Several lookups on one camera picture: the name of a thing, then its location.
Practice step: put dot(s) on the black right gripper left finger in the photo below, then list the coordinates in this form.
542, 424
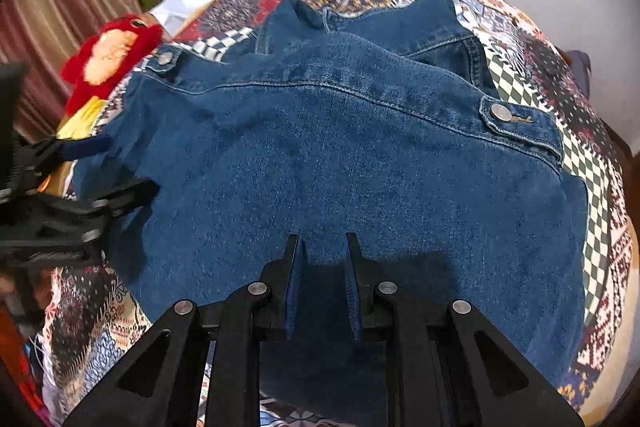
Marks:
200, 364

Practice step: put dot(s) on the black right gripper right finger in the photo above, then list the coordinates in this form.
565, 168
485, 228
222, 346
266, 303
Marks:
445, 366

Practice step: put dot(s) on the blue denim jacket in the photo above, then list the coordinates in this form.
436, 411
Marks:
386, 125

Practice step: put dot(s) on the colourful patchwork bedspread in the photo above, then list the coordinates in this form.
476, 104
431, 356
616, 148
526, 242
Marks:
93, 318

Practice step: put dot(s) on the yellow fleece blanket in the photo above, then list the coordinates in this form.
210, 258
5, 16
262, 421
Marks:
79, 126

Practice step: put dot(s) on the red plush toy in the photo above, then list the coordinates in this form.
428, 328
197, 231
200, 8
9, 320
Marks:
106, 58

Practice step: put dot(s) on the striped brown curtain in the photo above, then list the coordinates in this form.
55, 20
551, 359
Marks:
44, 34

